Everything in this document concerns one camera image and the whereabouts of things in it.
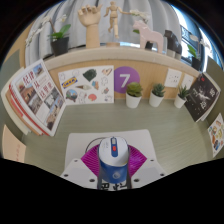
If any white sheet with pictures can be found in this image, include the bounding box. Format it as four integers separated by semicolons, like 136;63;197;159
57;64;115;106

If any photo-covered magazine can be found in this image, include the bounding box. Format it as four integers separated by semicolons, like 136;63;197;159
11;59;67;138

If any orange-covered book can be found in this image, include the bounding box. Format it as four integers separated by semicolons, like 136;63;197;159
5;84;44;137

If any small succulent in white pot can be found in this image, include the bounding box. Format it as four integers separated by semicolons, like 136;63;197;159
125;81;144;110
148;83;166;108
173;85;190;110

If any wooden hand model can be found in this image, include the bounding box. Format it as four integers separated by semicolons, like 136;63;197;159
77;4;104;50

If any wooden desk shelf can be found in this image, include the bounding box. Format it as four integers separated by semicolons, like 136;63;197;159
43;45;204;101

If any white wall socket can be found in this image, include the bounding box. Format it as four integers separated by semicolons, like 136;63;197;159
180;73;195;91
164;67;183;89

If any grey curtain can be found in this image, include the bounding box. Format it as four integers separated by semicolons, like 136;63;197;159
24;0;183;68

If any white orchid in black pot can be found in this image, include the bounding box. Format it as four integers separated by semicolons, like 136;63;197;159
128;9;151;34
24;14;72;57
186;34;208;72

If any window with dark frame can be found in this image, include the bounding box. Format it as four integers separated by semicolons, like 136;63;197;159
173;4;214;61

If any pink horse figurine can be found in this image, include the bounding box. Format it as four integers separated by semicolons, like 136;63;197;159
132;19;165;54

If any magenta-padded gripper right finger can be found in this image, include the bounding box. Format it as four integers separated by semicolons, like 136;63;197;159
127;143;168;190

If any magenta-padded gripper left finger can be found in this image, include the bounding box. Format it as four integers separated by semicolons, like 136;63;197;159
59;143;101;191

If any blue and white computer mouse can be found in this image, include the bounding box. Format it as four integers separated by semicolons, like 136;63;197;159
97;135;130;183

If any dark-covered book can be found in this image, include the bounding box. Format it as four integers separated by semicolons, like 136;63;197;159
183;73;221;123

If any white card with colourful stickers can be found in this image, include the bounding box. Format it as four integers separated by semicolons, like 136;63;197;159
207;112;224;158

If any black horse figurine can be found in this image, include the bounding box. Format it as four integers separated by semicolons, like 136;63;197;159
163;29;183;60

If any wooden mannequin figure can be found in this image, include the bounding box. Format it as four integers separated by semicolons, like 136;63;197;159
103;0;129;44

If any purple round number sign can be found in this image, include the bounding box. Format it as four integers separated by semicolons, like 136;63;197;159
113;65;141;95

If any grey-green desk divider panel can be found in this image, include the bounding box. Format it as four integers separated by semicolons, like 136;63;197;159
0;49;21;84
204;56;224;124

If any beige leaning card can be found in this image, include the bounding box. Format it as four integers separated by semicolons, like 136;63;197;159
1;124;27;164

